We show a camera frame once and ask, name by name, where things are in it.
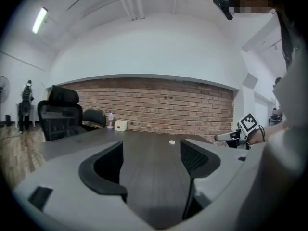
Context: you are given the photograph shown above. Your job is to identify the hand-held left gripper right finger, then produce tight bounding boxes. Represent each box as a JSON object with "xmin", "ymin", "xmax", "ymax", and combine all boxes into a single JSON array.
[{"xmin": 180, "ymin": 138, "xmax": 250, "ymax": 221}]

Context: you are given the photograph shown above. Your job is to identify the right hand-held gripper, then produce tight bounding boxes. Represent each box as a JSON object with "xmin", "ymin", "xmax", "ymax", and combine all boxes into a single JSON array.
[{"xmin": 214, "ymin": 113, "xmax": 263, "ymax": 151}]

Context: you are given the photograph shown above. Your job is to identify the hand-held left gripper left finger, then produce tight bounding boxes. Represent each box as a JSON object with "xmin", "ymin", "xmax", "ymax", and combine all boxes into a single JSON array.
[{"xmin": 13, "ymin": 140, "xmax": 156, "ymax": 231}]

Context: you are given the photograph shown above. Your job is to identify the person's right forearm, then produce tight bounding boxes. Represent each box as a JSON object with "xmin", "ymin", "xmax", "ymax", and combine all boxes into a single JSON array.
[{"xmin": 250, "ymin": 123, "xmax": 291, "ymax": 146}]

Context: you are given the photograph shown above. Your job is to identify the black wristband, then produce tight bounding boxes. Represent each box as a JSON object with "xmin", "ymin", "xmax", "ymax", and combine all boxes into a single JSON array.
[{"xmin": 258, "ymin": 125, "xmax": 266, "ymax": 143}]

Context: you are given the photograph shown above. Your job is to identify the person's white shirt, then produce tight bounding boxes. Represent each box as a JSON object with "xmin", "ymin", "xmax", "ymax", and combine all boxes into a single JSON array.
[{"xmin": 234, "ymin": 38, "xmax": 308, "ymax": 231}]

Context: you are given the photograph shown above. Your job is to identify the black mesh office chair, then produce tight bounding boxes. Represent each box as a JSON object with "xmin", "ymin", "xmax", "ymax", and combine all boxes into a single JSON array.
[{"xmin": 37, "ymin": 85, "xmax": 89, "ymax": 142}]

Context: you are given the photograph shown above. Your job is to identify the black round-back chair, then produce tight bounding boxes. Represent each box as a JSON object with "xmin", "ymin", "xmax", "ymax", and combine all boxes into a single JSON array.
[{"xmin": 82, "ymin": 108, "xmax": 107, "ymax": 131}]

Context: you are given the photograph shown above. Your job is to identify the cream box with red button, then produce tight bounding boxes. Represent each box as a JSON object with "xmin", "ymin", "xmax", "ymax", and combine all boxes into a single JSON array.
[{"xmin": 114, "ymin": 120, "xmax": 128, "ymax": 132}]

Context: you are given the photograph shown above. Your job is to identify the black standing fan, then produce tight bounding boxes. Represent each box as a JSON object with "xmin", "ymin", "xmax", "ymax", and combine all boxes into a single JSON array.
[{"xmin": 0, "ymin": 76, "xmax": 11, "ymax": 127}]

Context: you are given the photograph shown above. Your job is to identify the white ceiling pipes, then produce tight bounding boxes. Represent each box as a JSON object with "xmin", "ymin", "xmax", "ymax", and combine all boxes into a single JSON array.
[{"xmin": 113, "ymin": 0, "xmax": 145, "ymax": 21}]

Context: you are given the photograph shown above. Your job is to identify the fluorescent ceiling light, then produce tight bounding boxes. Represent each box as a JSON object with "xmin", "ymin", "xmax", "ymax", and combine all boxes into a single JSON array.
[{"xmin": 32, "ymin": 7, "xmax": 49, "ymax": 35}]

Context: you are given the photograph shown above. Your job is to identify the grey wall panel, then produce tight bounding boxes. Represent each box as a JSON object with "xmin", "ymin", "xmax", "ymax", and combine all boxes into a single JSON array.
[{"xmin": 242, "ymin": 73, "xmax": 259, "ymax": 90}]

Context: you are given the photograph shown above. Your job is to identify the black head-mounted camera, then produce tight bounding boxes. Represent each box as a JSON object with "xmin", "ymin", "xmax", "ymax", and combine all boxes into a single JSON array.
[{"xmin": 212, "ymin": 0, "xmax": 234, "ymax": 21}]

